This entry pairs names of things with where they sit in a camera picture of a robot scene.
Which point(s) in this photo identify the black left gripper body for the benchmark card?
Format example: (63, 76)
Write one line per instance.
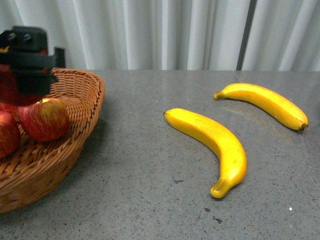
(24, 49)

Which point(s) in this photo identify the red apple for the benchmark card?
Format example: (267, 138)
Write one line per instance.
(44, 121)
(9, 91)

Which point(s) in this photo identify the red apple in basket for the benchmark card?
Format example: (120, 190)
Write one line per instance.
(44, 121)

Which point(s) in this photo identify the white curtain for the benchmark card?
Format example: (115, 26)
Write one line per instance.
(247, 35)

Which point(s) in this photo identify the red apple basket front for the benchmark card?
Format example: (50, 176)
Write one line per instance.
(9, 134)

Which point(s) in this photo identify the left wicker basket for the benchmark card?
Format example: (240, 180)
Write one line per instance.
(36, 168)

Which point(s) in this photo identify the near yellow banana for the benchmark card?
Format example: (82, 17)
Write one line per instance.
(221, 141)

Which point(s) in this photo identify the yellow banana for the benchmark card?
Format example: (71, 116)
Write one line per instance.
(221, 141)
(279, 107)

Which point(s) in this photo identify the far yellow banana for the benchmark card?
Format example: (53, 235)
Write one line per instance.
(279, 107)

